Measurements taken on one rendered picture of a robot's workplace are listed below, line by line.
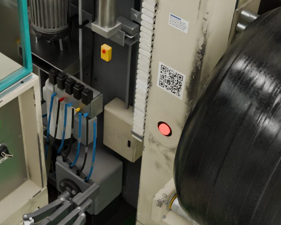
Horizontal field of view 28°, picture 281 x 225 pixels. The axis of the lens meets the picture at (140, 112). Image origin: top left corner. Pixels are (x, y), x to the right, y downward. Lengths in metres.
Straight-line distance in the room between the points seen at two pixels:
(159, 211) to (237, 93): 0.48
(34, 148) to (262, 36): 0.62
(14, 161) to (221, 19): 0.60
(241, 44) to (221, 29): 0.15
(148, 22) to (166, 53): 0.08
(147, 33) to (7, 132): 0.39
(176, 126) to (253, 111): 0.37
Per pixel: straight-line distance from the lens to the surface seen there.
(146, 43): 1.31
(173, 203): 1.44
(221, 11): 1.21
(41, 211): 1.22
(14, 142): 1.36
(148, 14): 1.26
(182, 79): 1.27
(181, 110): 1.33
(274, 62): 1.07
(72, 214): 1.22
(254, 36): 1.11
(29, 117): 1.32
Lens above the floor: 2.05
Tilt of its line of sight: 43 degrees down
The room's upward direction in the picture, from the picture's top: 5 degrees clockwise
